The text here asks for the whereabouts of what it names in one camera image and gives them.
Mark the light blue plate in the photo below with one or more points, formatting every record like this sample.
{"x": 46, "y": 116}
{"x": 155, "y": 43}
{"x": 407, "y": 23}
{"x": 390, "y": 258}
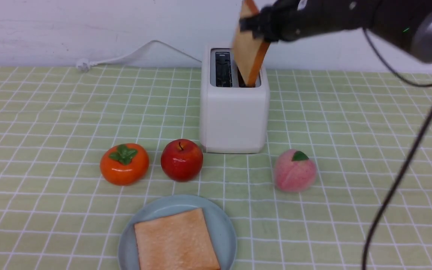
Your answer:
{"x": 220, "y": 228}

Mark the green checkered tablecloth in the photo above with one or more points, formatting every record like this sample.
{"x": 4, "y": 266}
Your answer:
{"x": 57, "y": 212}

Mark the toast slice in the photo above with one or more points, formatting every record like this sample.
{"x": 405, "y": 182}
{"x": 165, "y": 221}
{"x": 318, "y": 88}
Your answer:
{"x": 249, "y": 53}
{"x": 176, "y": 242}

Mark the pink peach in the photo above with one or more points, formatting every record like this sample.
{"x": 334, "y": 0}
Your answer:
{"x": 294, "y": 171}

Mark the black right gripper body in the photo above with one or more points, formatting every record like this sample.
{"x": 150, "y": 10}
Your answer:
{"x": 290, "y": 20}

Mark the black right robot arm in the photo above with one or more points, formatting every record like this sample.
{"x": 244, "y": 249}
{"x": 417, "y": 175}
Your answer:
{"x": 406, "y": 24}

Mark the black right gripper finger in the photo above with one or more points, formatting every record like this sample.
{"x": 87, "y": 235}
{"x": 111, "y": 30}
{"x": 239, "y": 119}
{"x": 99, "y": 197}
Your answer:
{"x": 253, "y": 25}

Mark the red apple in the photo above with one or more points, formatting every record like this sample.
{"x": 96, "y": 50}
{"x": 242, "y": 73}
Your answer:
{"x": 182, "y": 160}

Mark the white toaster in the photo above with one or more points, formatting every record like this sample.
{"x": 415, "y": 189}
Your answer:
{"x": 232, "y": 118}

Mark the orange persimmon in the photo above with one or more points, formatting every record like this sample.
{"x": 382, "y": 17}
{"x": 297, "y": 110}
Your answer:
{"x": 124, "y": 164}

